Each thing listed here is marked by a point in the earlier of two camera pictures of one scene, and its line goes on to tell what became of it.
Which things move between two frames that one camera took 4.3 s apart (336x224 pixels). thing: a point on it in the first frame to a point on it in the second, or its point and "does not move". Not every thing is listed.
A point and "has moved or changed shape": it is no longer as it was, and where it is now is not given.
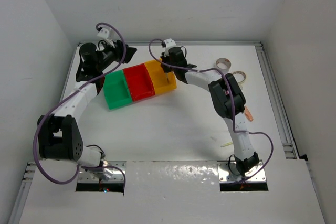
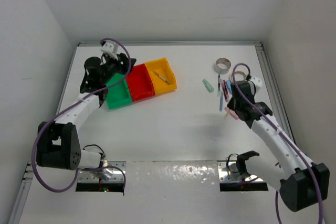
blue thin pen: (166, 73) to (164, 79)
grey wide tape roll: (223, 64) does not move
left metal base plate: (117, 176) does not move
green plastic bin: (116, 91) does not move
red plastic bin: (140, 84) does not move
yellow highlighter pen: (227, 144) has moved or changed shape
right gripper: (165, 57) to (230, 104)
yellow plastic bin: (162, 82) does not move
